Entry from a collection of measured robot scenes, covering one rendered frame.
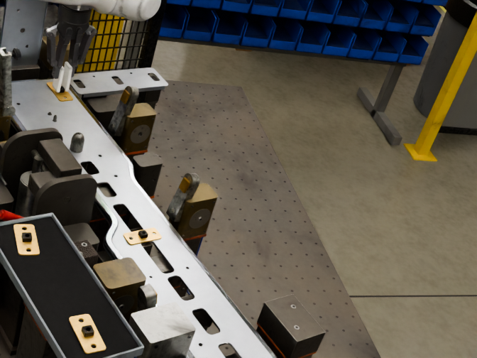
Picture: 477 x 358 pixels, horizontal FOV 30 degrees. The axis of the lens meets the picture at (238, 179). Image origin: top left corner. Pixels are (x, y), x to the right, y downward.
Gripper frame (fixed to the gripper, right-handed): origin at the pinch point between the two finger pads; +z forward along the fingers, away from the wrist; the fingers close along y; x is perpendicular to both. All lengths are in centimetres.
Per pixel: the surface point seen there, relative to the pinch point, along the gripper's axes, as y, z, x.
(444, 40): 290, 68, 103
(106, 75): 24.4, 13.2, 18.1
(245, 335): 6, 12, -80
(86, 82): 17.0, 13.2, 15.8
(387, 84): 254, 91, 100
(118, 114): 14.8, 9.1, -5.8
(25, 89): -1.4, 13.2, 14.7
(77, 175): -18.5, -6.4, -44.2
